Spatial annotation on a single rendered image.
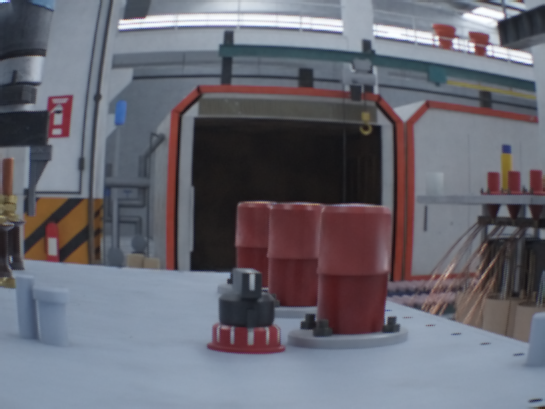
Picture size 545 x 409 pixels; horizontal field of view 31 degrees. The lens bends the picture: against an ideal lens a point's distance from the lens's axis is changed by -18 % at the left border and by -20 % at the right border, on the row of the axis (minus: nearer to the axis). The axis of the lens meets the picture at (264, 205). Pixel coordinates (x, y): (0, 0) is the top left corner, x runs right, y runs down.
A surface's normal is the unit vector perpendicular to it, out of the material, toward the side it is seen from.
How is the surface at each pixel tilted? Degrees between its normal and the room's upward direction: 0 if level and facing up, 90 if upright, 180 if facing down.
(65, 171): 90
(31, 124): 90
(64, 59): 90
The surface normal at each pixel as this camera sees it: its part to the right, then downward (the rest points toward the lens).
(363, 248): 0.09, -0.01
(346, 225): -0.39, -0.03
